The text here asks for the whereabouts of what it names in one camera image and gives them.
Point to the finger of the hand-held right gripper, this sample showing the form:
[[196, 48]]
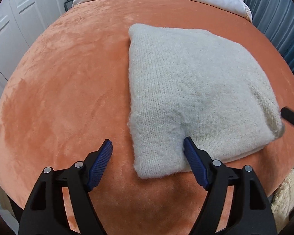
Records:
[[292, 118]]

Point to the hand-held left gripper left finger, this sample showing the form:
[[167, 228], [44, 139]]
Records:
[[101, 162]]

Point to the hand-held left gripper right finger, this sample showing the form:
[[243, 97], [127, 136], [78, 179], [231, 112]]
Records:
[[194, 161]]

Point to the cream knit sweater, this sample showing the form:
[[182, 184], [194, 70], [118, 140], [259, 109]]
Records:
[[191, 90]]

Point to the cream fluffy throw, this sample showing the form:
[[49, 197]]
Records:
[[285, 195]]

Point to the orange plush blanket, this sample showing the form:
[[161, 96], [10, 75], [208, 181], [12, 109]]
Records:
[[63, 78]]

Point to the grey pleated curtain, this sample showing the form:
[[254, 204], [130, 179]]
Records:
[[274, 12]]

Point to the black mesh basket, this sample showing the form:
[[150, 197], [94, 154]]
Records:
[[69, 6]]

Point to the white panelled closet door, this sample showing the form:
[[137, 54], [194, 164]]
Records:
[[27, 12]]

